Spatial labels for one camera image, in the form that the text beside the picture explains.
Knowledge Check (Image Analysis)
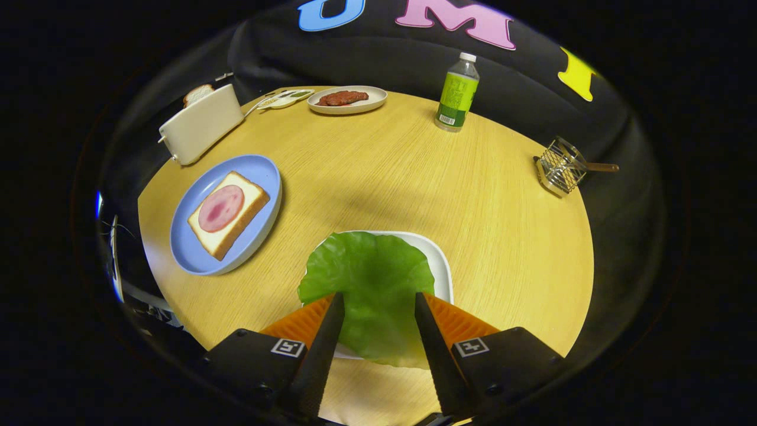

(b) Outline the white toaster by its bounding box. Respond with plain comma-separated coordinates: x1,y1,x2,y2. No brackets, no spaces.
157,83,245,166

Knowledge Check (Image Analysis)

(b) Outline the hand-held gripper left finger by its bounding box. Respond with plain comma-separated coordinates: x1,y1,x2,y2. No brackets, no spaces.
201,291,347,422

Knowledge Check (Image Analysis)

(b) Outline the white power cable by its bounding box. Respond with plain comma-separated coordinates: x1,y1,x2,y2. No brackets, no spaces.
244,93,280,117

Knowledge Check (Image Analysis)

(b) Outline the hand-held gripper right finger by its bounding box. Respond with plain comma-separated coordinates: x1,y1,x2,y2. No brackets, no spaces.
413,291,565,418

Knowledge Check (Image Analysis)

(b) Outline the pink ham slice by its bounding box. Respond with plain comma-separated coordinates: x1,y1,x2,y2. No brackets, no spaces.
198,185,245,233

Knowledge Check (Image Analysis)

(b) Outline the blue plate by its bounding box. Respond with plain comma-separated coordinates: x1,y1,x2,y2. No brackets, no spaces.
170,154,283,276

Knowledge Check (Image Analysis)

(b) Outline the green lettuce leaf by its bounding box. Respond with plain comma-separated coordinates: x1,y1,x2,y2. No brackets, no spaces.
297,231,436,369

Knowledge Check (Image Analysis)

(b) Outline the wire basket with wooden handle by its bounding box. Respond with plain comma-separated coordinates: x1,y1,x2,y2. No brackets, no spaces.
533,136,620,198

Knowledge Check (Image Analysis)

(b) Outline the toasted bread slice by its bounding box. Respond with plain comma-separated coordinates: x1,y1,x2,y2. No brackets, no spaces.
183,84,214,108

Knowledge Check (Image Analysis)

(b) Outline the white divided bean dish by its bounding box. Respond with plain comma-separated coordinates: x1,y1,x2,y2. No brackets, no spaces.
258,89,315,111

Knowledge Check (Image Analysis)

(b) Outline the thick square bread slice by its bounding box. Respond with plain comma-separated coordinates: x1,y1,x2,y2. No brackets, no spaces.
187,171,271,262

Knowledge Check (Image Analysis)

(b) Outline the black backdrop cloth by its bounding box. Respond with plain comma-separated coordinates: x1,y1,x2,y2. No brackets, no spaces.
101,0,664,356

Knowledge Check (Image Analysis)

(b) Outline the green label plastic bottle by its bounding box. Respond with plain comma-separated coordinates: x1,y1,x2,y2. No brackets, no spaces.
435,52,480,133

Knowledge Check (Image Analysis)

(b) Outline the white plate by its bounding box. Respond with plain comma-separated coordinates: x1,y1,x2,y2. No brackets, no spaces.
302,230,454,360

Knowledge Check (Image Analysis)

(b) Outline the round beige plate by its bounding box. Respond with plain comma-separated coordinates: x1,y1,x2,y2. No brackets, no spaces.
307,86,388,115

